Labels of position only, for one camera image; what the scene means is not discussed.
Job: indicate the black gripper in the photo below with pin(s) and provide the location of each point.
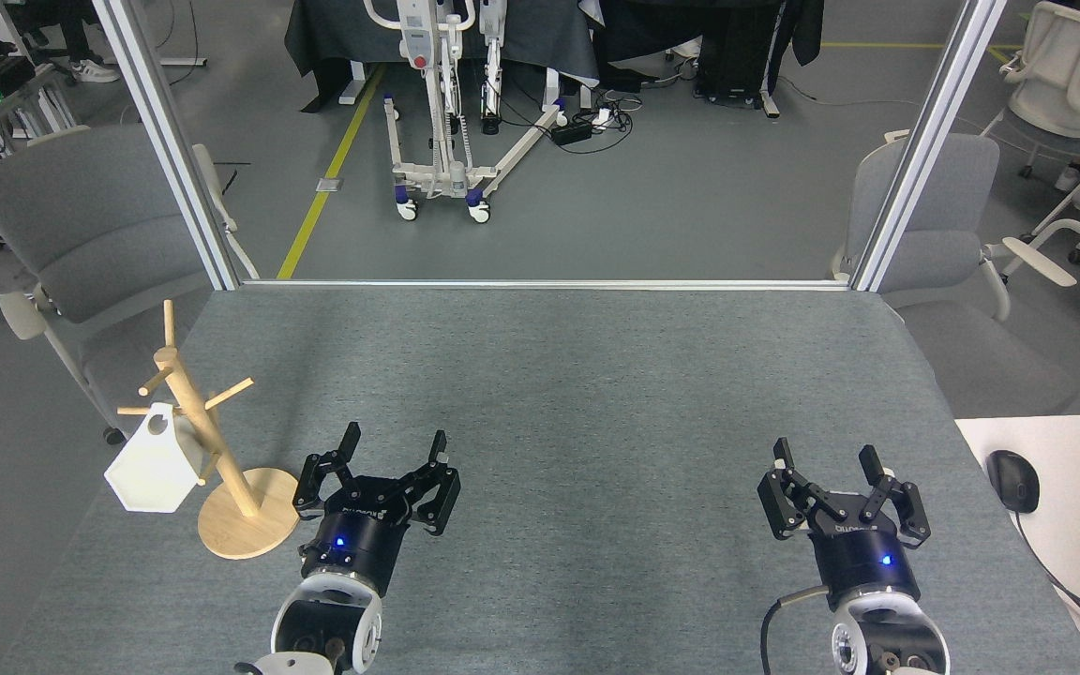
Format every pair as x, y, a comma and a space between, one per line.
357, 539
863, 562

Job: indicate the white hexagonal cup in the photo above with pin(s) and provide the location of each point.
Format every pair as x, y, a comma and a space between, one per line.
151, 473

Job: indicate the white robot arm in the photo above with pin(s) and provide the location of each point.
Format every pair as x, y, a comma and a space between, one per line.
887, 642
334, 623

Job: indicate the wooden cup rack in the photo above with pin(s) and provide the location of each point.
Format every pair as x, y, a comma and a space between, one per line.
245, 525

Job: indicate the black computer mouse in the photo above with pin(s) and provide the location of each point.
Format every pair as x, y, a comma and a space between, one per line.
1013, 480

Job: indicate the white desk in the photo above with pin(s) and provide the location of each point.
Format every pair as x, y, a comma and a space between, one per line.
1074, 469

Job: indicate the grey upholstered chair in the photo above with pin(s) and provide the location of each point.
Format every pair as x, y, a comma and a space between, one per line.
943, 216
81, 216

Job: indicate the black power strip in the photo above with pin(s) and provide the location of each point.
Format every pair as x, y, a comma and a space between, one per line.
572, 132

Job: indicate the black cloth covered table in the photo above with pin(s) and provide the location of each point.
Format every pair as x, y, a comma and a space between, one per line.
343, 37

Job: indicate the white stand on wheels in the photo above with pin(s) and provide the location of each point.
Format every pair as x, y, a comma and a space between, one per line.
413, 37

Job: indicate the black computer tower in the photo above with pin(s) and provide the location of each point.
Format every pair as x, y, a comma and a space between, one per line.
732, 56

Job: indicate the person's white shoe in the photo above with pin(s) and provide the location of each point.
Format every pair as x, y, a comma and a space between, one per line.
97, 71

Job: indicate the silver aluminium rail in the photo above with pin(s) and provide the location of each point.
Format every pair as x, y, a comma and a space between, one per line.
540, 284

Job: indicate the silver aluminium post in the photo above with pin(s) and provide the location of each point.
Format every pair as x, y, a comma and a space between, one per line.
170, 141
924, 141

